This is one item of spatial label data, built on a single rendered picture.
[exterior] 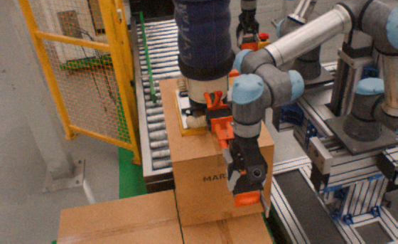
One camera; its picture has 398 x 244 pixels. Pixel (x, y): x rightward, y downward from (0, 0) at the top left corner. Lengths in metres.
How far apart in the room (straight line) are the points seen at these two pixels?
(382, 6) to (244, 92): 0.48
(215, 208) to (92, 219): 0.67
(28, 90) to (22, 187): 0.90
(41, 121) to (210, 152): 1.55
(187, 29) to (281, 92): 0.54
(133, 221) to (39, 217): 1.11
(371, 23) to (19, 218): 2.53
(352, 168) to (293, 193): 0.83
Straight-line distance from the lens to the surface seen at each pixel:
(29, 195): 3.06
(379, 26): 1.13
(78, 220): 2.01
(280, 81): 0.93
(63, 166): 2.94
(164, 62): 3.10
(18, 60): 2.46
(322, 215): 2.35
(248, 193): 1.06
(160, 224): 1.87
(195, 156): 1.39
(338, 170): 1.62
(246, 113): 0.90
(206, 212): 1.63
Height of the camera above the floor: 2.03
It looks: 37 degrees down
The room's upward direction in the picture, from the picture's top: 5 degrees counter-clockwise
